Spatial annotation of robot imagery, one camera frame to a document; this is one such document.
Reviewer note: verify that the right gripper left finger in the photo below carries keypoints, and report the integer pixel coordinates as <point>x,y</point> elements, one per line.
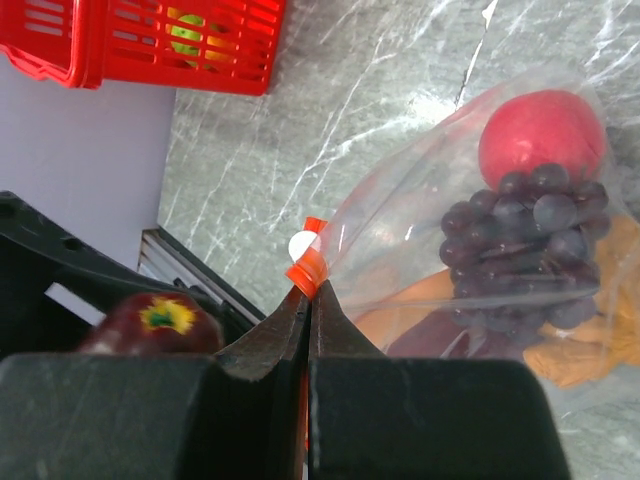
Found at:
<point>238,414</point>

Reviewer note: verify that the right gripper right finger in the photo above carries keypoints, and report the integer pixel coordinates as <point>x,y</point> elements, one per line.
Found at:
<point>374,417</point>

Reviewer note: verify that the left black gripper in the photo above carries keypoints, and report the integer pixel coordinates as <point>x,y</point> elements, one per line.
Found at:
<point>37,253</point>

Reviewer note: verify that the dark red apple toy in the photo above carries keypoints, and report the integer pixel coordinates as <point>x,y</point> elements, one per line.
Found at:
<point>155,323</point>

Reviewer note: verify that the clear zip bag orange zipper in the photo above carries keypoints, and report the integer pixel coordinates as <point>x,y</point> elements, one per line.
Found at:
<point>386,235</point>

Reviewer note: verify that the orange papaya slice toy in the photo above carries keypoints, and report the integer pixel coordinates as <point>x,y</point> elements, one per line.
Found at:
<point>414,327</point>

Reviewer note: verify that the green guava toy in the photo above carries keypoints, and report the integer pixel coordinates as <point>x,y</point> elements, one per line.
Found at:
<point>190,50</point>

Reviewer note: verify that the red plastic basket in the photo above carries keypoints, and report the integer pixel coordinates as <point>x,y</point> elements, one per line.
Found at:
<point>81,44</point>

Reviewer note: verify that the aluminium rail frame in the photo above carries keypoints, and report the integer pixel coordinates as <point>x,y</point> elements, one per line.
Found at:
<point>163,257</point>

